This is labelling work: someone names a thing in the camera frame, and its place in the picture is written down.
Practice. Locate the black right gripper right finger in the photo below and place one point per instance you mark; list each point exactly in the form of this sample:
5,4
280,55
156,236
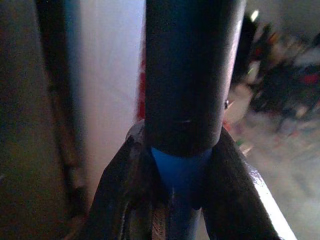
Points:
232,195

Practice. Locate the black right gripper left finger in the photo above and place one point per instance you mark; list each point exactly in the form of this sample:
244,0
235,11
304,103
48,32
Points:
117,195

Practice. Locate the dark wooden door frame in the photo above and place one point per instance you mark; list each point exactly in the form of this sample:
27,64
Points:
61,100

